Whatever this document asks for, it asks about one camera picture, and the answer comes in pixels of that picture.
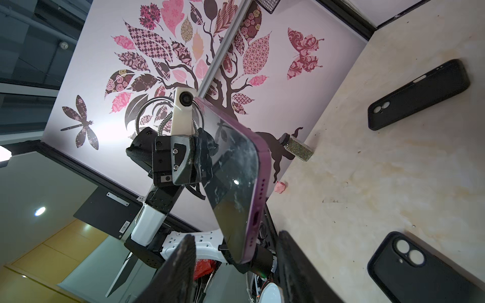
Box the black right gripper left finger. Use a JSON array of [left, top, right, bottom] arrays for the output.
[[135, 235, 196, 303]]

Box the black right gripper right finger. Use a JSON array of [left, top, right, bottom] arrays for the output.
[[277, 231, 342, 303]]

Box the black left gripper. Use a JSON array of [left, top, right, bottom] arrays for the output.
[[126, 127, 219, 188]]

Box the black smartphone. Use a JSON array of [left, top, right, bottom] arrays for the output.
[[195, 98, 272, 263]]

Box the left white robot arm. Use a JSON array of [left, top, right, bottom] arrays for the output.
[[126, 128, 278, 279]]

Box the white round can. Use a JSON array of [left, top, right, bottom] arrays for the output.
[[258, 282, 284, 303]]

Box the small pink eraser piece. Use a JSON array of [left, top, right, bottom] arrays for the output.
[[274, 181, 287, 194]]

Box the glass spice jar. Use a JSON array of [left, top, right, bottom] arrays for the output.
[[279, 133, 314, 162]]

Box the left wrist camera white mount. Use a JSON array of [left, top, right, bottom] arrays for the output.
[[171, 87, 197, 136]]

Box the silver aluminium rail left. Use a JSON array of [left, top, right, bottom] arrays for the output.
[[198, 0, 253, 98]]

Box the black wire basket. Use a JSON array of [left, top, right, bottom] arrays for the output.
[[256, 0, 280, 14]]

